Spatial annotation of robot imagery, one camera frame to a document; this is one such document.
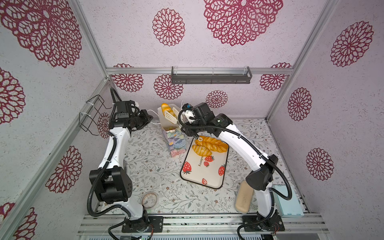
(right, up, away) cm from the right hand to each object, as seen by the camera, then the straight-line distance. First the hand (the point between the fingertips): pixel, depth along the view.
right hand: (183, 125), depth 77 cm
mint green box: (+55, -44, +2) cm, 71 cm away
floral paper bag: (-6, -5, +6) cm, 10 cm away
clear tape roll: (-19, -41, +5) cm, 45 cm away
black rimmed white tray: (+15, -28, +16) cm, 35 cm away
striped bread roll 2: (+11, -15, +21) cm, 28 cm away
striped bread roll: (-10, +10, +5) cm, 15 cm away
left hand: (-17, +5, +6) cm, 19 cm away
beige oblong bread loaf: (+32, -37, +2) cm, 49 cm away
